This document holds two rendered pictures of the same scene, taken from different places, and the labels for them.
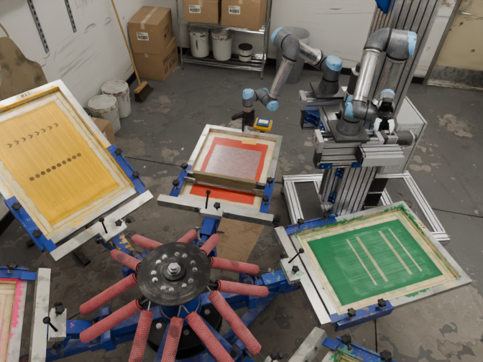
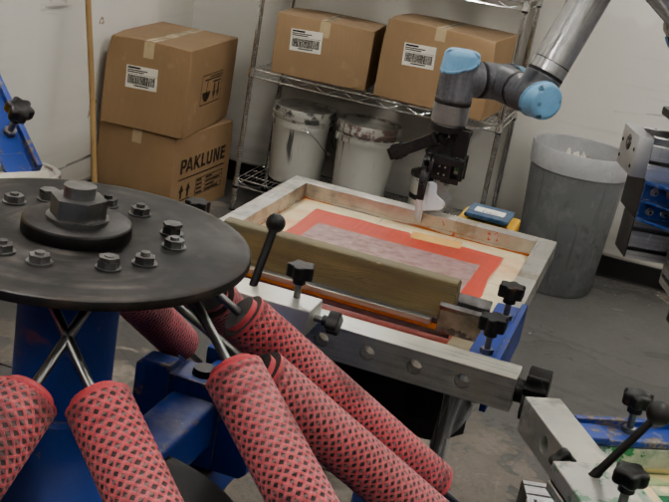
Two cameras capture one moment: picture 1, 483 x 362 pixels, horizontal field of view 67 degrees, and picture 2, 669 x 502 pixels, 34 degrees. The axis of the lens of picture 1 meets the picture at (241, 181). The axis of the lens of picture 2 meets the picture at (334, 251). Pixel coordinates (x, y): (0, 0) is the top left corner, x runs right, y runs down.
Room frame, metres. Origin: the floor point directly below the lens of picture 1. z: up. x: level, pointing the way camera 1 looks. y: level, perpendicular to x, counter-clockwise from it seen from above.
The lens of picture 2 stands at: (-0.05, -0.03, 1.63)
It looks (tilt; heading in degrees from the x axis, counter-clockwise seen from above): 19 degrees down; 5
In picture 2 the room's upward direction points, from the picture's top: 10 degrees clockwise
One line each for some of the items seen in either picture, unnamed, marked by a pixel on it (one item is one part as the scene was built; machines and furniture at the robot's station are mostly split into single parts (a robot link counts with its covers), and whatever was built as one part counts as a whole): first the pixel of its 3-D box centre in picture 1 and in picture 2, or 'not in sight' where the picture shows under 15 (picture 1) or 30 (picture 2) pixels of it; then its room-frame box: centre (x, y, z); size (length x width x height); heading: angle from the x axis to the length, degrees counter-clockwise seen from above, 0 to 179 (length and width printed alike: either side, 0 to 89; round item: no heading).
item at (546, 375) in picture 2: (274, 220); (525, 391); (1.33, -0.20, 1.02); 0.07 x 0.06 x 0.07; 170
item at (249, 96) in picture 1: (248, 98); (459, 77); (2.20, -0.02, 1.28); 0.09 x 0.08 x 0.11; 121
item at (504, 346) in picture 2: (267, 197); (492, 351); (1.55, -0.16, 0.97); 0.30 x 0.05 x 0.07; 170
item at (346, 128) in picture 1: (350, 122); not in sight; (1.91, -0.67, 1.31); 0.15 x 0.15 x 0.10
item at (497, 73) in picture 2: (261, 95); (504, 84); (2.24, -0.12, 1.28); 0.11 x 0.11 x 0.08; 31
